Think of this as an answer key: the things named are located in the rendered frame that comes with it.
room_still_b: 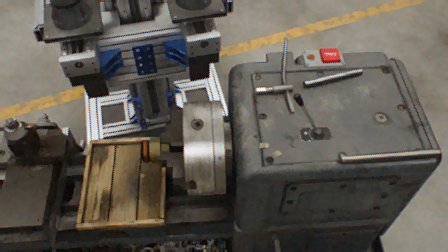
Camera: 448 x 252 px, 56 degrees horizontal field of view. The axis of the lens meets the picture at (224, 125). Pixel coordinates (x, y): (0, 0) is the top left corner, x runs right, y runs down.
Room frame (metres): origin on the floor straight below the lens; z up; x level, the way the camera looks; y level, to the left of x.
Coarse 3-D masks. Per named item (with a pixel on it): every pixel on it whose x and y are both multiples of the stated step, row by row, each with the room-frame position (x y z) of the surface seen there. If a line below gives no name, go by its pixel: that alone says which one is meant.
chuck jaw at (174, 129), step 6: (180, 108) 0.88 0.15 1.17; (174, 114) 0.84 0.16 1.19; (180, 114) 0.84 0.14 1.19; (174, 120) 0.83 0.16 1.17; (180, 120) 0.83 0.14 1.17; (168, 126) 0.82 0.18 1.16; (174, 126) 0.82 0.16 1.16; (180, 126) 0.82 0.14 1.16; (162, 132) 0.81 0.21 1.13; (168, 132) 0.80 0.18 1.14; (174, 132) 0.80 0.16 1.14; (180, 132) 0.80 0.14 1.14; (162, 138) 0.79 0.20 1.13; (168, 138) 0.79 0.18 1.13; (174, 138) 0.79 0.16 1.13; (180, 138) 0.79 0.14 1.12
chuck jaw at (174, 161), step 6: (162, 156) 0.73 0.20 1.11; (168, 156) 0.73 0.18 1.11; (174, 156) 0.73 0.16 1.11; (180, 156) 0.73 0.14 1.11; (162, 162) 0.72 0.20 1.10; (168, 162) 0.71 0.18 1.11; (174, 162) 0.71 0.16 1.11; (180, 162) 0.71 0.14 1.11; (168, 168) 0.69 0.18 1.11; (174, 168) 0.68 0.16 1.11; (180, 168) 0.68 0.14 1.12; (174, 174) 0.66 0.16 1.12; (180, 174) 0.66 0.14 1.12; (174, 180) 0.64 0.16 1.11; (180, 180) 0.65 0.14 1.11; (192, 180) 0.64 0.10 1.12; (186, 186) 0.63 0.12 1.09; (192, 186) 0.63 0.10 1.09
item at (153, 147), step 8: (160, 136) 0.81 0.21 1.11; (144, 144) 0.77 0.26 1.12; (152, 144) 0.77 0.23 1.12; (160, 144) 0.77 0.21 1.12; (168, 144) 0.78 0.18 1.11; (144, 152) 0.75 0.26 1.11; (152, 152) 0.75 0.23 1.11; (160, 152) 0.74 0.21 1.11; (168, 152) 0.75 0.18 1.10; (144, 160) 0.73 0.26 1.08; (152, 160) 0.73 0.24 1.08; (160, 160) 0.73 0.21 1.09
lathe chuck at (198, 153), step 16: (192, 112) 0.81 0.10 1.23; (208, 112) 0.81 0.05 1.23; (192, 128) 0.75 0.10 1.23; (208, 128) 0.75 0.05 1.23; (192, 144) 0.71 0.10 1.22; (208, 144) 0.71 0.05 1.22; (192, 160) 0.67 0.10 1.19; (208, 160) 0.67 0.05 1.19; (192, 176) 0.64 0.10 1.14; (208, 176) 0.64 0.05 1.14; (192, 192) 0.62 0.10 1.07; (208, 192) 0.63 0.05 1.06
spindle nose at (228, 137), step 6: (228, 120) 0.83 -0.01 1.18; (228, 126) 0.80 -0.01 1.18; (228, 132) 0.77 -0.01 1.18; (228, 138) 0.75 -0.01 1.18; (228, 144) 0.74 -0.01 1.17; (228, 150) 0.72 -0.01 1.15; (228, 156) 0.71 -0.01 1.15; (228, 162) 0.70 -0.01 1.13; (228, 168) 0.69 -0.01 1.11; (228, 174) 0.68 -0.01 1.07
